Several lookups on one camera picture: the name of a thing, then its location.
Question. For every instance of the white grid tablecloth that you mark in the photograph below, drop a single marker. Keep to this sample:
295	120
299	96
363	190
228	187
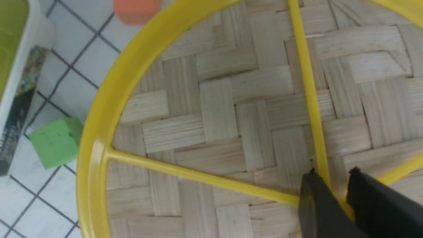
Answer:
40	203

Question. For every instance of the green foam cube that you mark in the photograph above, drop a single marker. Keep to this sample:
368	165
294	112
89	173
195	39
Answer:
58	142

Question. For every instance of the green lidded white box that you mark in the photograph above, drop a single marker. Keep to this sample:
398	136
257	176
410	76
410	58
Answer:
27	36

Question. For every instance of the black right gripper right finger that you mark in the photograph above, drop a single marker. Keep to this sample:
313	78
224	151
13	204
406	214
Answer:
380	211

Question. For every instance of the orange foam cube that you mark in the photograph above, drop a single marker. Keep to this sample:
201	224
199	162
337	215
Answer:
136	12

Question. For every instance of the yellow woven bamboo steamer lid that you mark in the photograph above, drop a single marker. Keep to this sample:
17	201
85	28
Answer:
209	118

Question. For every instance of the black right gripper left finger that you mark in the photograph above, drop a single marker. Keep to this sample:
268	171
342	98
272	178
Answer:
320	214

